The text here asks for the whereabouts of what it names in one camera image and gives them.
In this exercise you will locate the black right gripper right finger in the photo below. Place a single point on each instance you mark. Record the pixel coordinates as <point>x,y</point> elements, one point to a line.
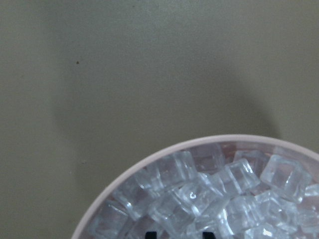
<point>208,235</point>

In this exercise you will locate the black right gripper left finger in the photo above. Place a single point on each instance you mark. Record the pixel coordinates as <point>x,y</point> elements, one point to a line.
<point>151,235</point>

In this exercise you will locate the pile of clear ice cubes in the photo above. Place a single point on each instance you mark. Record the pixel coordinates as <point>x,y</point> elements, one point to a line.
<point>236,193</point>

